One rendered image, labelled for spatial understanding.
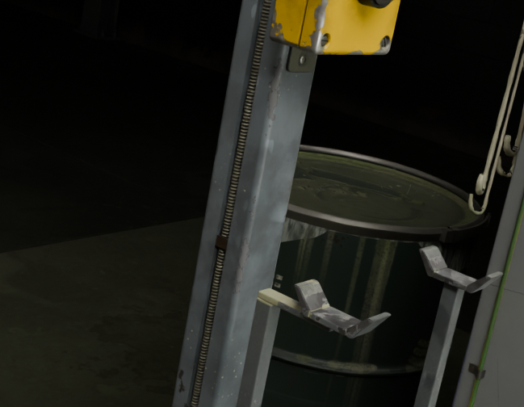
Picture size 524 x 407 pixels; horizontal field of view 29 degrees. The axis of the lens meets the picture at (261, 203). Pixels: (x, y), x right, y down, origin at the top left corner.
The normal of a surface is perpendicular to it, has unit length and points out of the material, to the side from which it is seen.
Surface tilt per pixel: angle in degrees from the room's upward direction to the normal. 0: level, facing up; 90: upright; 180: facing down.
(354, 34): 90
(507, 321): 90
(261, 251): 90
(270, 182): 90
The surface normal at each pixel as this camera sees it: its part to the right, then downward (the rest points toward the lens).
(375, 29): 0.75, 0.32
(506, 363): -0.63, 0.11
